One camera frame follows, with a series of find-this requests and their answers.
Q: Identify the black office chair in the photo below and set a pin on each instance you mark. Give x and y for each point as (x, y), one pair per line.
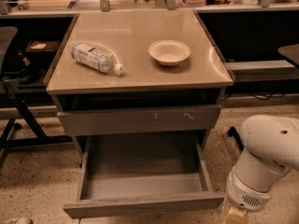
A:
(7, 34)

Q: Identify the grey top drawer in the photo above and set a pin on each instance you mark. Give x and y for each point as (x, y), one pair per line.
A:
(139, 120)

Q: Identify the plastic water bottle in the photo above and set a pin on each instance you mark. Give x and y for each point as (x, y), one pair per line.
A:
(98, 59)

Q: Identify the grey drawer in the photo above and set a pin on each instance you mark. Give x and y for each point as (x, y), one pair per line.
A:
(139, 120)
(131, 174)

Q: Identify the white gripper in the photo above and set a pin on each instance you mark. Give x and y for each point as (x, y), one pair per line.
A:
(243, 192)

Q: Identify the white paper bowl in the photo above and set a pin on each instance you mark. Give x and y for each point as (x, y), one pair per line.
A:
(169, 52)

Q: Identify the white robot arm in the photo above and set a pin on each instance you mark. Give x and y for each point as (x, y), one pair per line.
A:
(271, 150)

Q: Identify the grey drawer cabinet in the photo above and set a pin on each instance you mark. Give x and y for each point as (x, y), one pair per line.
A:
(200, 80)

